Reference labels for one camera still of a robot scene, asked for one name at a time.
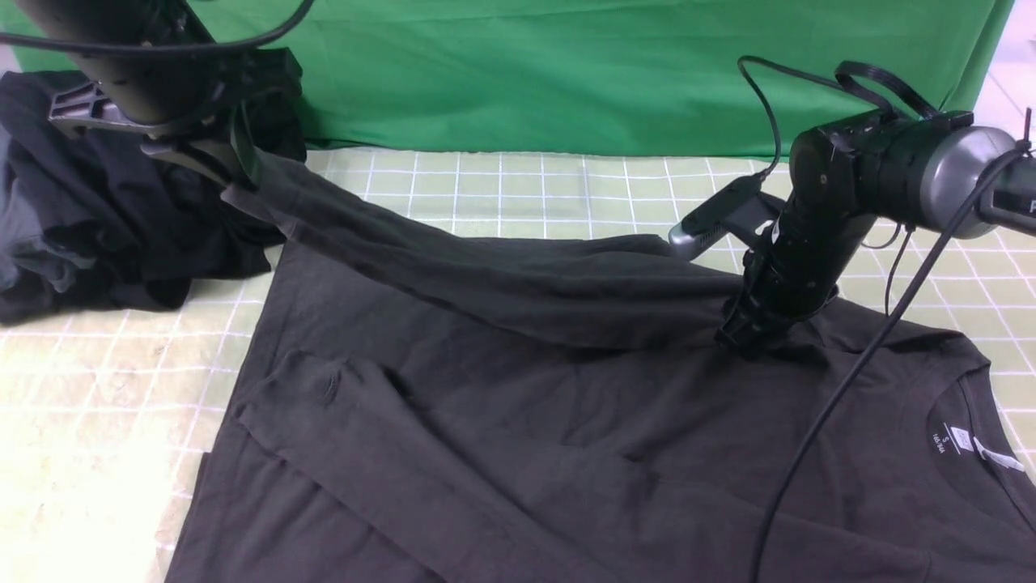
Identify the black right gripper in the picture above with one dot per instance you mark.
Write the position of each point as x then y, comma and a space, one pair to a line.
765, 309

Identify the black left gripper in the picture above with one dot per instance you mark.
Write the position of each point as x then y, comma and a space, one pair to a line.
183, 101

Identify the dark gray long-sleeve shirt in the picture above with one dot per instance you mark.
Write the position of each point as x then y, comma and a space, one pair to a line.
423, 407

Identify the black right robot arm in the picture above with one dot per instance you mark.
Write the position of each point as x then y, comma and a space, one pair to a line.
946, 175

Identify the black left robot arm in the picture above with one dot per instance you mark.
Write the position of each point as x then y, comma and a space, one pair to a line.
135, 29

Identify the black crumpled garment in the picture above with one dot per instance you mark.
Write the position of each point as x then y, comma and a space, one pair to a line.
141, 230

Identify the green backdrop cloth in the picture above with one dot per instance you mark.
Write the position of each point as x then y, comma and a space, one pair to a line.
618, 78

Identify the gray-blue crumpled garment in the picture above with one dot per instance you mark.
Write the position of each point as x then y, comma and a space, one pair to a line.
24, 250

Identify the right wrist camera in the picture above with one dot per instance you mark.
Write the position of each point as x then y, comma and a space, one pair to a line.
740, 209

